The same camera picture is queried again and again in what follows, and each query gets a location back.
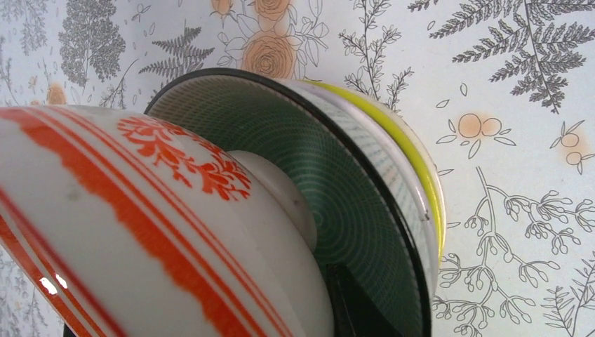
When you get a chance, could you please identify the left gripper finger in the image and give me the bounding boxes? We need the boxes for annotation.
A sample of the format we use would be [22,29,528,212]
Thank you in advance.
[326,264,396,337]

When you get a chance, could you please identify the pale green bowl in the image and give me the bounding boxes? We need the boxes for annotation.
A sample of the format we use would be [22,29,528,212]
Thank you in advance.
[145,68,436,336]

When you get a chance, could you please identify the yellow-green bowl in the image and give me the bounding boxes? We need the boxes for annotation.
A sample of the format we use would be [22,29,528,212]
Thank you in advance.
[306,80,447,258]

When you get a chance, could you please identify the red patterned white bowl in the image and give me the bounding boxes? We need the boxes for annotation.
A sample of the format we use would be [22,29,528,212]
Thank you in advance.
[1,105,335,336]

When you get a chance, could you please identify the beige bowl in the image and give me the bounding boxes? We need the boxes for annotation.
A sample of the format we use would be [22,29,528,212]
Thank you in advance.
[368,99,447,236]

